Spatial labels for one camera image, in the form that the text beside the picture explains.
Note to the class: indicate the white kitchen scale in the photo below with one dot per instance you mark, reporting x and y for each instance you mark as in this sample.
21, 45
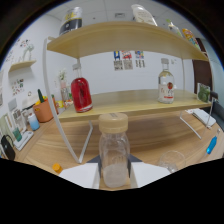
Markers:
24, 140

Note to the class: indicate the wooden wall shelf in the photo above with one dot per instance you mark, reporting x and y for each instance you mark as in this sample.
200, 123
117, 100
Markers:
21, 65

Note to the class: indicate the black kettle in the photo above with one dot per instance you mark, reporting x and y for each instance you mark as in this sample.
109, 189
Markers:
8, 148

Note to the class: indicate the blue wall poster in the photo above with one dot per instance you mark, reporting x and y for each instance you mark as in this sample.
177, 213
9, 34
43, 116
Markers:
117, 56

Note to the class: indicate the jar of limes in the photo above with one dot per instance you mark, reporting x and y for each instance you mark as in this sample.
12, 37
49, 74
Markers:
203, 93

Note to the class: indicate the cork-lidded glass jar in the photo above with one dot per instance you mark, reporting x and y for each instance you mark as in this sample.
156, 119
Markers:
114, 150

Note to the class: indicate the two-tier wooden shelf rack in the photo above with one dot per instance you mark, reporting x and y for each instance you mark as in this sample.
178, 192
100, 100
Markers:
133, 103

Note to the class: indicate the red wall poster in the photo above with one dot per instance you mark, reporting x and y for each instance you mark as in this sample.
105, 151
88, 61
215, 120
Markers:
127, 55

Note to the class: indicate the brown door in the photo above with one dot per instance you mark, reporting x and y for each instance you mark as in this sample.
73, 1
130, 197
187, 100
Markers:
201, 70

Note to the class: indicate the yellow snack bag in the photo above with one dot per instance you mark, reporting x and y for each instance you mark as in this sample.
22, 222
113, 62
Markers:
191, 38

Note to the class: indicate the clear bottle with red label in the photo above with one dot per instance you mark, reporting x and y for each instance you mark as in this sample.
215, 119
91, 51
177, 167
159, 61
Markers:
166, 86

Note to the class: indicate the black chair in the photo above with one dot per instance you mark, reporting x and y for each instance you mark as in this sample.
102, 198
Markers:
218, 108

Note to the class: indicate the clear glass with ice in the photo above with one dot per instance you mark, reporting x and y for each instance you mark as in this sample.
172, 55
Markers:
171, 161

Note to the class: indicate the black and yellow can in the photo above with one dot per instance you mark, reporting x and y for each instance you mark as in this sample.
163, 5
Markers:
71, 21

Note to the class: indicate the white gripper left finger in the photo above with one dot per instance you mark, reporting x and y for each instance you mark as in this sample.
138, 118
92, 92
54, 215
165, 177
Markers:
81, 173

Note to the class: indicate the white milk bottle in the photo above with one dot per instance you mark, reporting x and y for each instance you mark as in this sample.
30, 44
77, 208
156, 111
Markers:
143, 16

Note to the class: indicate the green-capped clear bottle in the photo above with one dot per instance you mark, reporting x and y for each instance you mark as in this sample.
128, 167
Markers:
175, 29

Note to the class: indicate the light blue cup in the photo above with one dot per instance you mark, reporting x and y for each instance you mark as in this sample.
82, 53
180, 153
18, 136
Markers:
33, 122

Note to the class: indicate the red liquid glass bottle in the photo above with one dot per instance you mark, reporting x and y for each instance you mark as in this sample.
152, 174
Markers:
81, 95

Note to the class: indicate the green cup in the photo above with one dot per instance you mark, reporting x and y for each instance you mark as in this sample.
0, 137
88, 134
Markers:
17, 135

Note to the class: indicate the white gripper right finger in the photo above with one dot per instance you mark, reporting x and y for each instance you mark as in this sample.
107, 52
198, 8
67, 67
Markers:
148, 171

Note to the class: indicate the colourful wall poster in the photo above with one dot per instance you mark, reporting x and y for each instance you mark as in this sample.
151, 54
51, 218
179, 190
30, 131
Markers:
139, 55

